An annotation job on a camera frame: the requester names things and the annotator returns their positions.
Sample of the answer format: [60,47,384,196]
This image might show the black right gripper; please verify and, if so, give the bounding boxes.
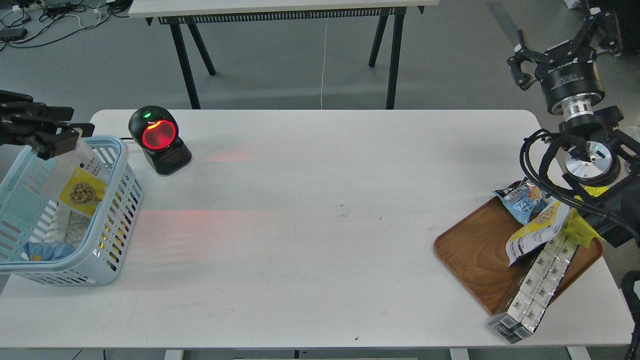
[507,0,623,117]

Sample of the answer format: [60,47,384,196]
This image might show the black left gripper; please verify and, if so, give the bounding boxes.
[0,89,96,160]

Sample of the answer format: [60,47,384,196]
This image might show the yellow nut snack pouch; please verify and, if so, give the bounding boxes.
[42,137,111,218]

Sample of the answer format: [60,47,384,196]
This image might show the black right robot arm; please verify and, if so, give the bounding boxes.
[507,0,640,248]

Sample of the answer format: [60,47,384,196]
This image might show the light blue plastic basket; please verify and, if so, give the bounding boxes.
[0,136,144,286]

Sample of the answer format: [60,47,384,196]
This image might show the white packet in basket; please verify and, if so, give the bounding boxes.
[44,203,91,250]

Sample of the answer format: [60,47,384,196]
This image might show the blue snack in basket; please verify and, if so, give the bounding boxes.
[23,241,76,262]

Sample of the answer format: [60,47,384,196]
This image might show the blue snack bag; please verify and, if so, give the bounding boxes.
[493,177,549,224]

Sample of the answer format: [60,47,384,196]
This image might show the yellow cartoon snack pack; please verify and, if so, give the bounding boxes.
[562,208,605,249]

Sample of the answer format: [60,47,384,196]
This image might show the black barcode scanner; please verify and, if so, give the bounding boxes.
[128,105,192,176]

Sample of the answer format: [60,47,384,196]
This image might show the black leg background table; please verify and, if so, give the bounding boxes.
[127,0,438,110]

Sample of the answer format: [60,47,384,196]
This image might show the brown wooden tray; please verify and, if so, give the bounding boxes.
[433,180,604,316]

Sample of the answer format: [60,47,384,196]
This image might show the white box multipack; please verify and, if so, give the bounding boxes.
[488,235,580,344]

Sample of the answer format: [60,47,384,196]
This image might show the floor cables and devices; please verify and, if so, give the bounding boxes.
[0,0,133,51]

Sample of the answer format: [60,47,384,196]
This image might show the white hanging cable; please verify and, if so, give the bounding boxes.
[320,18,329,111]

